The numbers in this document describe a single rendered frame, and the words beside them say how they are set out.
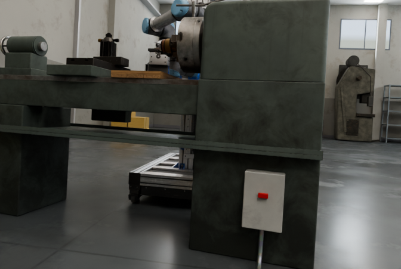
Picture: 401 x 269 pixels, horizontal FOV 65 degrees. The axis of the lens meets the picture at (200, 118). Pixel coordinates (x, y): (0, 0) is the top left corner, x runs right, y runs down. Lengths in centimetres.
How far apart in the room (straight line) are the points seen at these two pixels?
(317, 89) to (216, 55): 50
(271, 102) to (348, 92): 1104
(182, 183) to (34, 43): 137
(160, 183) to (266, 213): 105
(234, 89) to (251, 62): 15
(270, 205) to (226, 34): 83
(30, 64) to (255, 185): 163
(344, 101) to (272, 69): 1099
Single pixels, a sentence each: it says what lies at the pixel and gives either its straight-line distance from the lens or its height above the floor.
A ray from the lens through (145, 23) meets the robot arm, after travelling 244.
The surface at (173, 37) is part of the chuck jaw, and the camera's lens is 176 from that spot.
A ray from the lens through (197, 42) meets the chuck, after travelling 169.
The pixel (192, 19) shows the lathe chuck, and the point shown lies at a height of 119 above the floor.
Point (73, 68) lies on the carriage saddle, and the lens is 192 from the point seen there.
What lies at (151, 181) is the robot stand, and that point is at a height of 17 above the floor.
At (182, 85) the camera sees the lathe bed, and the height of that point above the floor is 83.
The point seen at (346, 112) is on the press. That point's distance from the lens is 1247.
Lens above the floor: 69
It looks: 1 degrees down
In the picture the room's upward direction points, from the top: 3 degrees clockwise
